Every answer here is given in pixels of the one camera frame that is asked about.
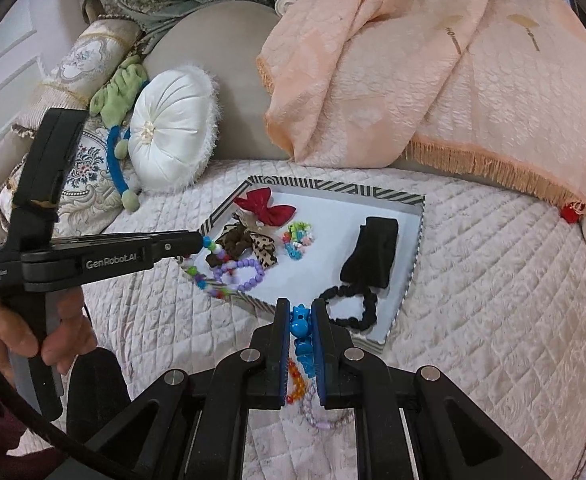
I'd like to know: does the cream quilted bedspread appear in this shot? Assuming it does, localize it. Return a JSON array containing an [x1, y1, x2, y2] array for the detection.
[[63, 157, 586, 480]]

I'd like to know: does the black scrunchie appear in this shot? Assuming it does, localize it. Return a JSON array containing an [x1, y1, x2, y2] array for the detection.
[[320, 285, 380, 330]]

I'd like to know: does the beige padded headboard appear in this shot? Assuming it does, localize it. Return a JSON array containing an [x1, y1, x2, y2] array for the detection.
[[143, 0, 404, 171]]

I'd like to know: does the person's dark clothing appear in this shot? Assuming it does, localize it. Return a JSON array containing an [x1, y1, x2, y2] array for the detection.
[[68, 347, 134, 441]]

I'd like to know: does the black cable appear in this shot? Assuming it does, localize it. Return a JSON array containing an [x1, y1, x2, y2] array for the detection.
[[0, 322, 138, 480]]

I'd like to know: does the person's left hand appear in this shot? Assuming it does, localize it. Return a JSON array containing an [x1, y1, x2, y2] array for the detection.
[[0, 287, 98, 376]]

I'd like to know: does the brown scrunchie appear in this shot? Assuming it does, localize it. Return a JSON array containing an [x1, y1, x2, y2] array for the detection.
[[205, 225, 254, 268]]

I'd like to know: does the red pompom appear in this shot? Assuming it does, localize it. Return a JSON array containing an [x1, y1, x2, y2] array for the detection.
[[560, 201, 586, 223]]

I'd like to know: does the peach fringed blanket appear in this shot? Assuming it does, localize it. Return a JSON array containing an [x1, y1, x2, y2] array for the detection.
[[257, 0, 586, 216]]

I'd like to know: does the round white cushion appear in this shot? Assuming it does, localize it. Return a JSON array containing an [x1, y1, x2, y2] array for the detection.
[[128, 64, 221, 192]]

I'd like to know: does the pastel bead bracelet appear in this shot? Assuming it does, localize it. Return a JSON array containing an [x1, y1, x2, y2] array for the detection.
[[282, 220, 316, 261]]

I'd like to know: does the white panelled door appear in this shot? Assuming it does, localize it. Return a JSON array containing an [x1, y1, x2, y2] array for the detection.
[[0, 0, 84, 171]]

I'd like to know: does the black velvet hair band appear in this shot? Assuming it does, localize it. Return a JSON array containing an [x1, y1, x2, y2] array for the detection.
[[339, 216, 400, 288]]

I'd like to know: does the blue bead bracelet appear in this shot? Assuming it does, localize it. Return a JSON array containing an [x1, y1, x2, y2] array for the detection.
[[289, 304, 318, 378]]

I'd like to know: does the multicolour bead bracelet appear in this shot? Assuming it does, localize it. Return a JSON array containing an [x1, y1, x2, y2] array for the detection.
[[185, 235, 244, 301]]

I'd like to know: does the orange bead bracelet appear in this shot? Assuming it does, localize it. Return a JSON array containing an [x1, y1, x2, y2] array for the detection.
[[285, 357, 308, 405]]

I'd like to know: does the green and blue plush toy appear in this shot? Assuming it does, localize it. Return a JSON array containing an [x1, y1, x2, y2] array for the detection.
[[89, 55, 150, 213]]

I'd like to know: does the striped shallow box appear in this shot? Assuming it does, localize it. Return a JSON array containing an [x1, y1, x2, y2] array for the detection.
[[175, 174, 428, 356]]

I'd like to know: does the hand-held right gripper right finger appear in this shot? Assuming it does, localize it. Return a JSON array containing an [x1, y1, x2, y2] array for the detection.
[[312, 297, 556, 480]]

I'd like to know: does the floral embroidered pillow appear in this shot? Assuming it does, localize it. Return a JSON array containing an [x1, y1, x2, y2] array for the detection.
[[0, 115, 138, 241]]

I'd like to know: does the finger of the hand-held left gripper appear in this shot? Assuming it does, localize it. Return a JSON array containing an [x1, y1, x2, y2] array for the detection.
[[148, 230, 206, 261]]

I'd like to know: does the purple bead bracelet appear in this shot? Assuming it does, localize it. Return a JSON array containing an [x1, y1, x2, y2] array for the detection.
[[212, 257, 266, 293]]

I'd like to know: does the striped bolster pillow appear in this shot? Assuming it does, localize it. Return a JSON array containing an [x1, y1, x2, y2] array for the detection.
[[13, 17, 144, 133]]

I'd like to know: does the leopard print hair bow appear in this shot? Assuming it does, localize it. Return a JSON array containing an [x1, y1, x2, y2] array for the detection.
[[223, 215, 278, 268]]

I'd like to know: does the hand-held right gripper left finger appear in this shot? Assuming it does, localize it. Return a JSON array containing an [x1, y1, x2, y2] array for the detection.
[[80, 297, 294, 480]]

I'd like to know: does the lilac bead bracelet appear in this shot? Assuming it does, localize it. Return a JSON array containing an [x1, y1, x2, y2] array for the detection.
[[300, 392, 354, 431]]

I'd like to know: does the red hair bow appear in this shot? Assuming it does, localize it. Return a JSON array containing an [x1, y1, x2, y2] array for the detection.
[[234, 187, 298, 227]]

